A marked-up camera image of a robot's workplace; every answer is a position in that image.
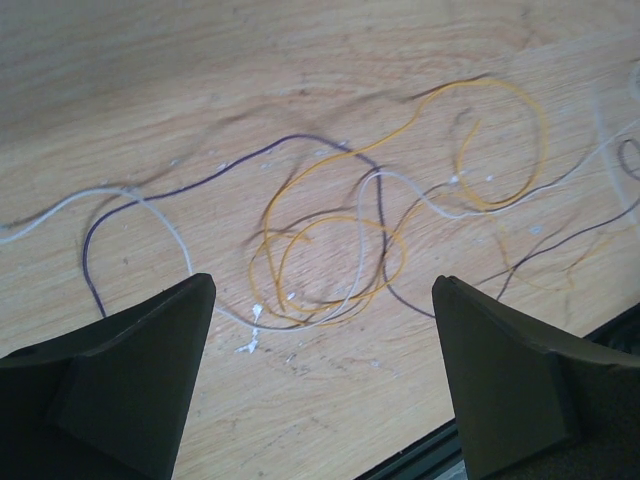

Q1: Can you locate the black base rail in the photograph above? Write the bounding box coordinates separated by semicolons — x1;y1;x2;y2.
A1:
357;302;640;480

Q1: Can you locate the yellow wire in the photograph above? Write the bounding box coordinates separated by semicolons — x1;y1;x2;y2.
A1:
262;78;551;314

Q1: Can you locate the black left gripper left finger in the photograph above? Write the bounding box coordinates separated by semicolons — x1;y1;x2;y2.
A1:
1;273;216;479

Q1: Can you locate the dark purple wire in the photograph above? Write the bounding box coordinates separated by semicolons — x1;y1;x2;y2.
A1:
82;133;640;319

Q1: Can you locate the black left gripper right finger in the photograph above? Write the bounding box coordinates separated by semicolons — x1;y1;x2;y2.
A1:
431;273;640;480

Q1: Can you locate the white wire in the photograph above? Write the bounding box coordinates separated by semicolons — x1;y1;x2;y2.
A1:
0;119;640;334

